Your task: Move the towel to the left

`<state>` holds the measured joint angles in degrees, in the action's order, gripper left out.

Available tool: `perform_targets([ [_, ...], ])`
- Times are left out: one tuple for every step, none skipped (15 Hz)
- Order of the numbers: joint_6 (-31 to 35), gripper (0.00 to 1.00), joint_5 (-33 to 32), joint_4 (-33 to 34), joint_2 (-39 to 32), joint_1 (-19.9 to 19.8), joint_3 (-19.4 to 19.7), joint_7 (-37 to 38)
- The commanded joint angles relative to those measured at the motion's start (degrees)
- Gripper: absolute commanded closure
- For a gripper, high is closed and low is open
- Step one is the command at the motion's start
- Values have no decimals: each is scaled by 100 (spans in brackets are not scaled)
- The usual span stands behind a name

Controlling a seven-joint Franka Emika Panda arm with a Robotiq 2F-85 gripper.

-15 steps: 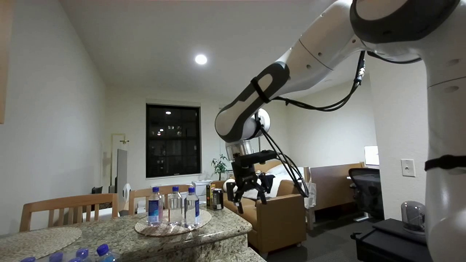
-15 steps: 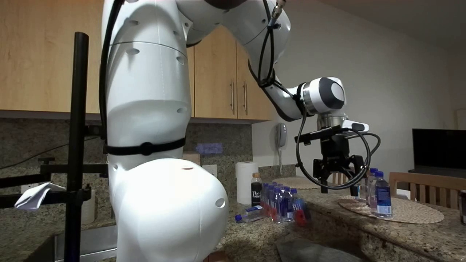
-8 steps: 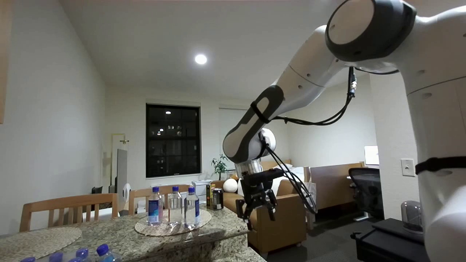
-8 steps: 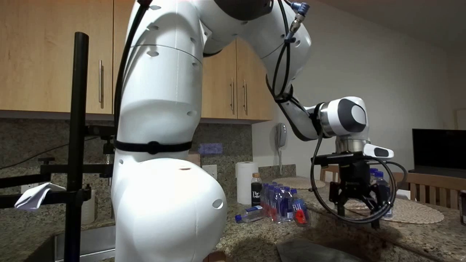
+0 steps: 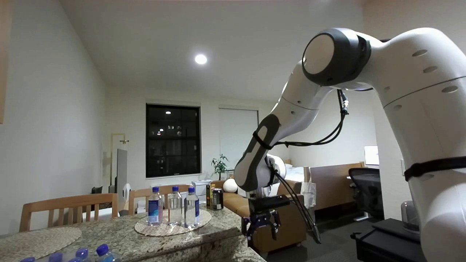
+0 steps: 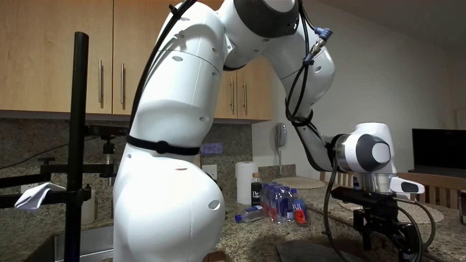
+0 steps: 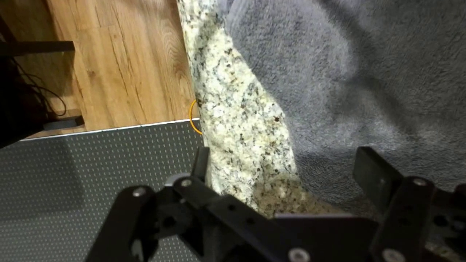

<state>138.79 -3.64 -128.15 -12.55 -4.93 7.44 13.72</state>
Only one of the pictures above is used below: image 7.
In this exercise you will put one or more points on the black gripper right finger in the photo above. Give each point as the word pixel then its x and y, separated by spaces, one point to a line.
pixel 402 219

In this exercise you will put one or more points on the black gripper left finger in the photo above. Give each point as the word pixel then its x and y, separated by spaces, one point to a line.
pixel 126 223

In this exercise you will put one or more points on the grey towel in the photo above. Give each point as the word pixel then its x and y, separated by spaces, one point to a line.
pixel 364 73

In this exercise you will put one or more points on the grey perforated mat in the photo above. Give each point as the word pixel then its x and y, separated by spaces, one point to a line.
pixel 73 194

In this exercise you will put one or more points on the orange rubber band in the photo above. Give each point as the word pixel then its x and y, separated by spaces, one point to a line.
pixel 191 117

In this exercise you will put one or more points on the black metal frame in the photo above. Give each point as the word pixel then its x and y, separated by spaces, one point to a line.
pixel 15 96

